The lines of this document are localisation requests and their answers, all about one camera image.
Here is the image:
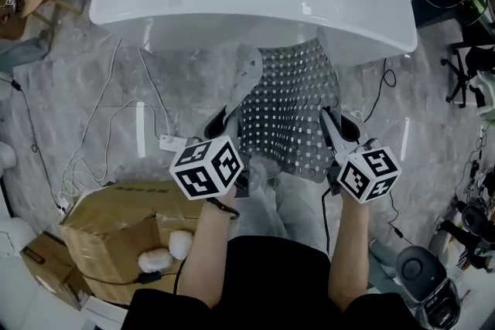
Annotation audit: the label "black power adapter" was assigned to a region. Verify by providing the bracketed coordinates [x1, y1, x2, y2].
[138, 270, 163, 285]

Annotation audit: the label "grey round device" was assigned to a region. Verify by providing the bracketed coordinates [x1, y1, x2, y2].
[394, 245, 463, 321]

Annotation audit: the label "white cable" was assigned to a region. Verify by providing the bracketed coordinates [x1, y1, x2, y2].
[53, 37, 173, 212]

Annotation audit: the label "large cardboard box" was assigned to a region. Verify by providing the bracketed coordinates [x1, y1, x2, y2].
[59, 181, 207, 305]

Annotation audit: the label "person's left forearm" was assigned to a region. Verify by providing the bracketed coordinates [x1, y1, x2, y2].
[180, 193, 241, 311]

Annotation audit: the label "grey perforated bath mat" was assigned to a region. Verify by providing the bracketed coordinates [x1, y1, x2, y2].
[225, 26, 343, 185]

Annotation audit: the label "person's right forearm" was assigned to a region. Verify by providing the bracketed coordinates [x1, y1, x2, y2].
[327, 195, 373, 313]

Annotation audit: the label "white power strip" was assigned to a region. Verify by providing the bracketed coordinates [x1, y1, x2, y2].
[159, 134, 187, 152]

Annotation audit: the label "white fluffy ball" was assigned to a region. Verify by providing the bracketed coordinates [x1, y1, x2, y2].
[137, 248, 173, 272]
[168, 229, 194, 260]

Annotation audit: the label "black office chair base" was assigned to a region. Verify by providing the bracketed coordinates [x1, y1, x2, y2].
[440, 45, 495, 110]

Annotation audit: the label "person's grey trousers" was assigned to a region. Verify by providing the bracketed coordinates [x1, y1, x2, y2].
[246, 156, 341, 257]

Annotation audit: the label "black wrist strap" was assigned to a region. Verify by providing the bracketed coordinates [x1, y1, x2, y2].
[203, 196, 241, 220]

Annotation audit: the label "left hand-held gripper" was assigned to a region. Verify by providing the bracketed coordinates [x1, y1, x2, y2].
[169, 105, 253, 202]

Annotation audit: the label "person's black shirt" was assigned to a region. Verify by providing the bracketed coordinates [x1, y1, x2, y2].
[130, 235, 428, 330]

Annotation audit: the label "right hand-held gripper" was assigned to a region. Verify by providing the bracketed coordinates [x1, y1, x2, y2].
[318, 108, 402, 205]

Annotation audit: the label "black equipment pile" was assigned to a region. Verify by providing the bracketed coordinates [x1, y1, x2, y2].
[435, 200, 495, 272]

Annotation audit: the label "white rounded object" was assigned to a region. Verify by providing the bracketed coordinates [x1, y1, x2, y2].
[0, 141, 19, 169]

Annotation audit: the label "black looped cable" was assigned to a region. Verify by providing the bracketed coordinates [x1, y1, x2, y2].
[362, 57, 398, 125]

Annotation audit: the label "small cardboard box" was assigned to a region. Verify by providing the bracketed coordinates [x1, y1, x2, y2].
[19, 230, 94, 312]

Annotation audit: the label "green object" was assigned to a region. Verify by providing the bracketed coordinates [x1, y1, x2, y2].
[463, 0, 495, 27]

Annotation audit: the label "black floor cable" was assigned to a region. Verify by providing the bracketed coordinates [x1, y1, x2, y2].
[0, 76, 65, 214]

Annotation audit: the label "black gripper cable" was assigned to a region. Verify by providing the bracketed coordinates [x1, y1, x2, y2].
[320, 187, 334, 257]

